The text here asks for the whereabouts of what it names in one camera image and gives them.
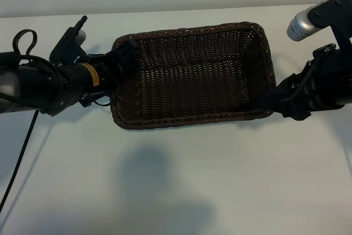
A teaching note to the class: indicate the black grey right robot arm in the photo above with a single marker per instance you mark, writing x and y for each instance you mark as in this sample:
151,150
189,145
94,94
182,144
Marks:
347,81

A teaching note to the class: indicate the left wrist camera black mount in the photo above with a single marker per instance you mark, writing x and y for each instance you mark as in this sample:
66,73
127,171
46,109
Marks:
66,43

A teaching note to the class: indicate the dark brown woven basket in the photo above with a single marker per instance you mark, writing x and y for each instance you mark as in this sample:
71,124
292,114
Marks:
192,86

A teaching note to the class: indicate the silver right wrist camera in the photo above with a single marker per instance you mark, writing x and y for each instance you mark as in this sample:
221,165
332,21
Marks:
301,26

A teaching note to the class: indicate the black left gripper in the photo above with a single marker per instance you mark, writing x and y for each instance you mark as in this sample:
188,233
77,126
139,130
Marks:
114,67

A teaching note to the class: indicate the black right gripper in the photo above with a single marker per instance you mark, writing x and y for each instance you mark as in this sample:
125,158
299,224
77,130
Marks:
321,83

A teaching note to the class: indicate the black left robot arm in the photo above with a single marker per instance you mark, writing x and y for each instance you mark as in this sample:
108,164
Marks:
33,86

